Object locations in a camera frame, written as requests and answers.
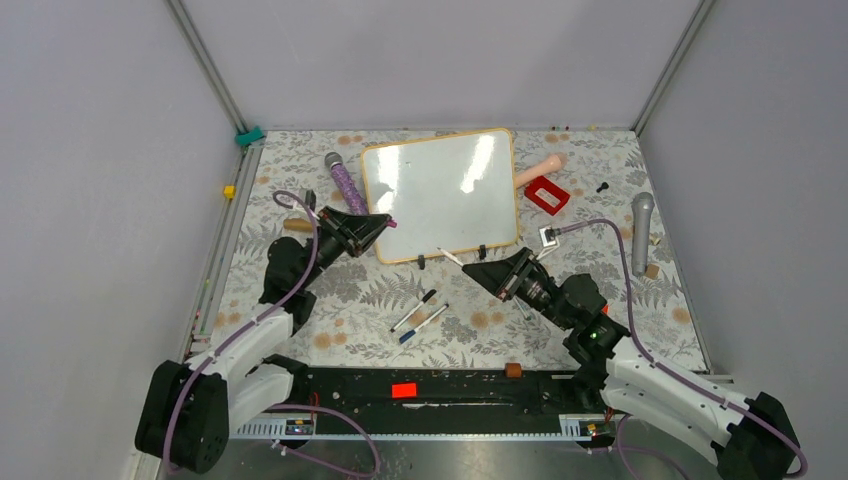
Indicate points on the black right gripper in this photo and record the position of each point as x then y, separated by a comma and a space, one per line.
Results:
504, 277

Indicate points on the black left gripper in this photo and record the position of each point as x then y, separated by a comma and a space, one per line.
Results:
339, 225

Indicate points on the yellow framed whiteboard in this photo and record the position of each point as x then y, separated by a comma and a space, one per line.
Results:
450, 193

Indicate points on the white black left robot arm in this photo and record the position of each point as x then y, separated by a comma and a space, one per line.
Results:
191, 408

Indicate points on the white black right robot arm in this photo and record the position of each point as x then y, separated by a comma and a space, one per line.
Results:
743, 437

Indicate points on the black cap whiteboard marker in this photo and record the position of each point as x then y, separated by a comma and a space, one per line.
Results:
426, 297

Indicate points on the blue cap whiteboard marker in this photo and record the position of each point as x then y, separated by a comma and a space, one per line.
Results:
408, 335

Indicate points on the green cap marker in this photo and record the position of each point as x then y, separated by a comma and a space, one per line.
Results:
525, 313

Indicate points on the purple glitter microphone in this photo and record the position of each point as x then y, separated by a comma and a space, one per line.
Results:
345, 183

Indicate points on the orange brown cylinder block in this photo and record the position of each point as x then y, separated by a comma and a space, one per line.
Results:
513, 370

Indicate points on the red plastic tray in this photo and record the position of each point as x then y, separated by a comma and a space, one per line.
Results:
546, 195

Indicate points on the floral table mat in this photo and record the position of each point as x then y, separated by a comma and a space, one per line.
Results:
360, 299

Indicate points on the red label sticker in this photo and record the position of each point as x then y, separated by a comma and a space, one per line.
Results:
404, 390

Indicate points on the teal corner clamp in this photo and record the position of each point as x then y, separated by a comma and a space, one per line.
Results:
249, 137

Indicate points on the small wooden cube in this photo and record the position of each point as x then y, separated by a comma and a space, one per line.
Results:
652, 271

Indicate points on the silver microphone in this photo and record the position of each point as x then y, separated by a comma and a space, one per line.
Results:
643, 205

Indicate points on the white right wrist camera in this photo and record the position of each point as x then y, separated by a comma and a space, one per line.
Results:
550, 242

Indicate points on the wooden rolling pin handle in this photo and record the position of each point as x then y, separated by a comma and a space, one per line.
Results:
298, 225

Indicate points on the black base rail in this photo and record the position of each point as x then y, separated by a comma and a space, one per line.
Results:
458, 396

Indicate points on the white cable duct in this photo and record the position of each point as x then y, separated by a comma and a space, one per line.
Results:
302, 427

